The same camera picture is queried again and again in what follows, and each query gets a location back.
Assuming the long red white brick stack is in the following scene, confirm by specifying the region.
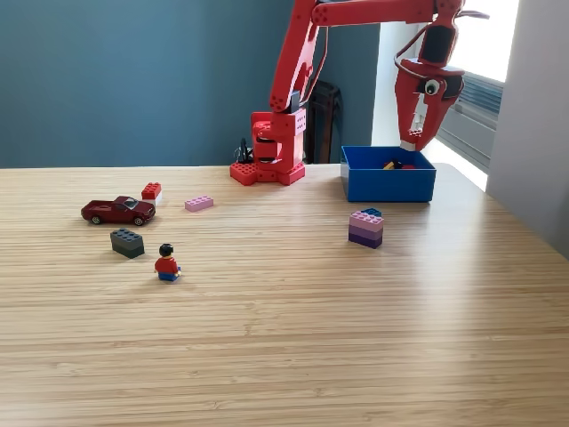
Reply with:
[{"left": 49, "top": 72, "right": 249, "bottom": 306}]
[{"left": 399, "top": 95, "right": 426, "bottom": 153}]

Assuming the small red white brick stack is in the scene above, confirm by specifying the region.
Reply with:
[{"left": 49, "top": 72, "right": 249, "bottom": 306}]
[{"left": 140, "top": 181, "right": 164, "bottom": 207}]

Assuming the toy figure red shirt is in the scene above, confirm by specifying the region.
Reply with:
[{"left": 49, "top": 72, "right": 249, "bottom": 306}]
[{"left": 153, "top": 242, "right": 182, "bottom": 283}]

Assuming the blue plastic bin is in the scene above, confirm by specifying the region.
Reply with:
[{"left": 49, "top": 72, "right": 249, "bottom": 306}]
[{"left": 340, "top": 144, "right": 437, "bottom": 204}]

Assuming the grey window vent unit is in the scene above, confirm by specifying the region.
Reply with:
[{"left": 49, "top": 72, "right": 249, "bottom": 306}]
[{"left": 438, "top": 70, "right": 504, "bottom": 133}]

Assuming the pink purple brick stack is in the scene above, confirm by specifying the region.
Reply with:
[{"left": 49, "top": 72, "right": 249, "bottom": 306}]
[{"left": 348, "top": 210, "right": 385, "bottom": 250}]

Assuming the dark red toy pickup car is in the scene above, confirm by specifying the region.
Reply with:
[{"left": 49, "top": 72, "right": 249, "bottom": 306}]
[{"left": 80, "top": 195, "right": 157, "bottom": 227}]

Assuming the grey brick stack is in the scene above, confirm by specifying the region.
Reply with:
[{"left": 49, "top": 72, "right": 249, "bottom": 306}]
[{"left": 109, "top": 228, "right": 146, "bottom": 260}]

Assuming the white window frame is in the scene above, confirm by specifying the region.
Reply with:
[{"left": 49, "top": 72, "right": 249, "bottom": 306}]
[{"left": 420, "top": 0, "right": 521, "bottom": 85}]

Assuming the black cable bundle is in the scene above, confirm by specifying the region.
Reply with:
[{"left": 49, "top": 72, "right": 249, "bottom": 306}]
[{"left": 234, "top": 137, "right": 256, "bottom": 164}]

